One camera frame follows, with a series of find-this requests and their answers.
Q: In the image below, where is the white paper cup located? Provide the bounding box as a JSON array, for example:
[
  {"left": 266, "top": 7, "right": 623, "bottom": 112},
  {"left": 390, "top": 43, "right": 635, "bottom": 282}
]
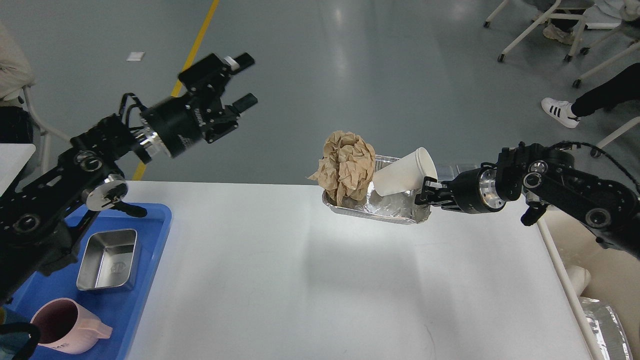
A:
[{"left": 372, "top": 147, "right": 439, "bottom": 196}]

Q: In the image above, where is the white office chair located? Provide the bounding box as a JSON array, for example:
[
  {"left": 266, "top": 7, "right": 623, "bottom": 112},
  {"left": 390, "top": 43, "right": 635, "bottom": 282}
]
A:
[{"left": 497, "top": 0, "right": 595, "bottom": 63}]

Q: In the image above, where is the aluminium foil tray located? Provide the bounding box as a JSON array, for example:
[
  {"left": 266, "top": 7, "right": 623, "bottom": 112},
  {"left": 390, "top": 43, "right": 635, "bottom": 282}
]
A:
[{"left": 322, "top": 182, "right": 431, "bottom": 225}]

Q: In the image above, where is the white chair base right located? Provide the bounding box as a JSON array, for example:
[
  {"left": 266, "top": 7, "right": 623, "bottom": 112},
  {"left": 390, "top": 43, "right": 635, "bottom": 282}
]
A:
[{"left": 572, "top": 40, "right": 640, "bottom": 158}]

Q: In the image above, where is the seated person beige top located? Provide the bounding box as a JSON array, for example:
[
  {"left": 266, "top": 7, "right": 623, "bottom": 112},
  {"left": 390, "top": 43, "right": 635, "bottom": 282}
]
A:
[{"left": 0, "top": 22, "right": 37, "bottom": 146}]

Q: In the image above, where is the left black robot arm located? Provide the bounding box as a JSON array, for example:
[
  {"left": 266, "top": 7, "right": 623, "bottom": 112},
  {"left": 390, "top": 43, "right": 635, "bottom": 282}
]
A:
[{"left": 0, "top": 53, "right": 258, "bottom": 303}]

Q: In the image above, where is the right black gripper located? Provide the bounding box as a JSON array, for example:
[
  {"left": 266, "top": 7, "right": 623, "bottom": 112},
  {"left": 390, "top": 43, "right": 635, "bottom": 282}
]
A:
[{"left": 414, "top": 167, "right": 506, "bottom": 214}]

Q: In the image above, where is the pink plastic mug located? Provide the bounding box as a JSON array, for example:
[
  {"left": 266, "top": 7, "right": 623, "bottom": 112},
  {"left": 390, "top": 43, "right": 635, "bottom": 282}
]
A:
[{"left": 30, "top": 297, "right": 113, "bottom": 354}]

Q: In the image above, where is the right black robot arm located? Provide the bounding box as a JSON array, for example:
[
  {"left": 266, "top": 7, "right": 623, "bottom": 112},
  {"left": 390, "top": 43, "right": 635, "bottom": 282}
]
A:
[{"left": 414, "top": 141, "right": 640, "bottom": 258}]

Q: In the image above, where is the foil tray in bin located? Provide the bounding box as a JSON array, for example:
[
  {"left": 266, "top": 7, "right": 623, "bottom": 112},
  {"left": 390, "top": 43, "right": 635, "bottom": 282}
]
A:
[{"left": 579, "top": 296, "right": 633, "bottom": 360}]

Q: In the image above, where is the seated person's dark leg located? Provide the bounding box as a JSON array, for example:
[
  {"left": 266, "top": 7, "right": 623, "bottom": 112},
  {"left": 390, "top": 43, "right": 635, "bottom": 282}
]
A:
[{"left": 570, "top": 63, "right": 640, "bottom": 118}]

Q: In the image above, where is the blue plastic tray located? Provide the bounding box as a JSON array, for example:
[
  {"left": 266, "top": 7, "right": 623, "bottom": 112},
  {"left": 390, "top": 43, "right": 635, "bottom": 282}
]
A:
[{"left": 7, "top": 203, "right": 172, "bottom": 360}]

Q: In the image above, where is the white striped sneaker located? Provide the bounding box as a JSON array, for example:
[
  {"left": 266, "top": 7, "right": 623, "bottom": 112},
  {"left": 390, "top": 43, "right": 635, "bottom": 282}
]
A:
[{"left": 541, "top": 97, "right": 581, "bottom": 129}]

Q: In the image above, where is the white side table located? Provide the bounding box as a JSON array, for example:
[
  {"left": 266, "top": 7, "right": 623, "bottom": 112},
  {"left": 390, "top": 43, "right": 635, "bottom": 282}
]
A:
[{"left": 0, "top": 143, "right": 36, "bottom": 196}]

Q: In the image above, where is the brown paper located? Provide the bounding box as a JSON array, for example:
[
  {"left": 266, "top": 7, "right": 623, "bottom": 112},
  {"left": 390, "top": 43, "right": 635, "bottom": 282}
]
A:
[{"left": 308, "top": 130, "right": 376, "bottom": 207}]

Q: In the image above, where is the stainless steel rectangular tin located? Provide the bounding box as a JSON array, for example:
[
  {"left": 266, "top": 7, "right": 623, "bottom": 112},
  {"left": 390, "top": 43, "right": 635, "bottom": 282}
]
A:
[{"left": 76, "top": 228, "right": 140, "bottom": 292}]

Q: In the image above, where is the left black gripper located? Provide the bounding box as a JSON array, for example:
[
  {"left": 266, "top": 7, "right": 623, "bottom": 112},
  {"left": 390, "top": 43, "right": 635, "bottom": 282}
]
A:
[{"left": 139, "top": 52, "right": 259, "bottom": 158}]

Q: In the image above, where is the beige plastic bin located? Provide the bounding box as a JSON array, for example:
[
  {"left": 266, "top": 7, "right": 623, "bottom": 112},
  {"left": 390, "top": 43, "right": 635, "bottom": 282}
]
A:
[{"left": 542, "top": 206, "right": 640, "bottom": 360}]

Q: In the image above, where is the white chair at left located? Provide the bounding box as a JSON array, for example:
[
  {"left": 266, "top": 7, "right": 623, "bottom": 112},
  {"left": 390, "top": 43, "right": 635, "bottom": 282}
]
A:
[{"left": 22, "top": 85, "right": 71, "bottom": 174}]

